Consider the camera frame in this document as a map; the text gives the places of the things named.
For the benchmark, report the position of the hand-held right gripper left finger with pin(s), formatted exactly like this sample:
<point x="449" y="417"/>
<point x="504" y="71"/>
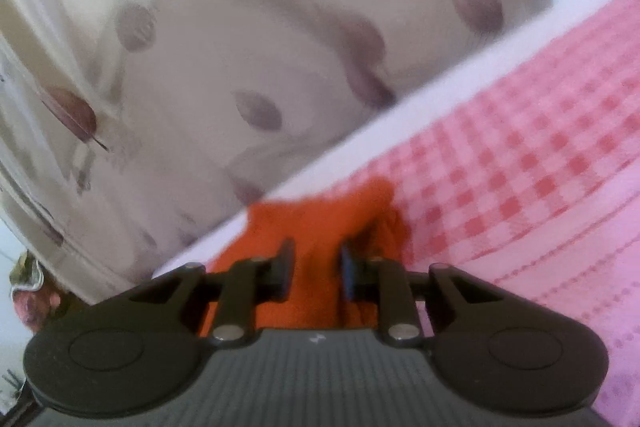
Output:
<point x="284" y="272"/>

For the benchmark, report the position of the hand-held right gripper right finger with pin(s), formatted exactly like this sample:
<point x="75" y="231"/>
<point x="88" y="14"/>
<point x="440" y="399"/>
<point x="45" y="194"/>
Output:
<point x="348" y="274"/>

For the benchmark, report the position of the orange knit sweater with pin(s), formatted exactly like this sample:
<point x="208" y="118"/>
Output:
<point x="315" y="237"/>

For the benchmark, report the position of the pink white checked bedsheet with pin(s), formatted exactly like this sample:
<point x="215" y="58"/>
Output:
<point x="525" y="157"/>

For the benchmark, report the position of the beige leaf print curtain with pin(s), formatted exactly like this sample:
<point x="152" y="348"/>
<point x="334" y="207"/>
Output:
<point x="200" y="57"/>

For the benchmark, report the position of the floral cloth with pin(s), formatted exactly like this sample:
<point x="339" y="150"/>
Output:
<point x="30" y="292"/>

